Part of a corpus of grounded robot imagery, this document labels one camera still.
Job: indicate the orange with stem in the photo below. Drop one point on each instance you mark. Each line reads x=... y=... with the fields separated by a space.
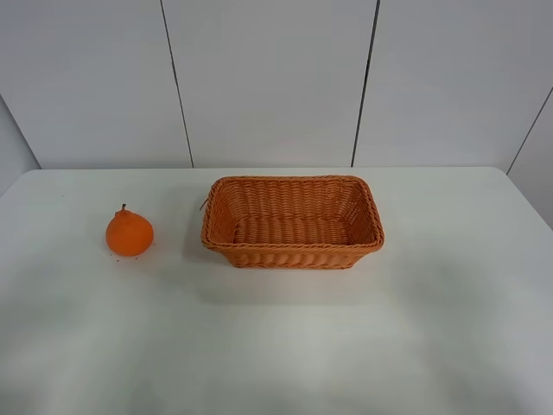
x=129 y=234

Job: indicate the orange wicker basket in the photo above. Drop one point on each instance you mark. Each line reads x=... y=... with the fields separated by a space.
x=292 y=222

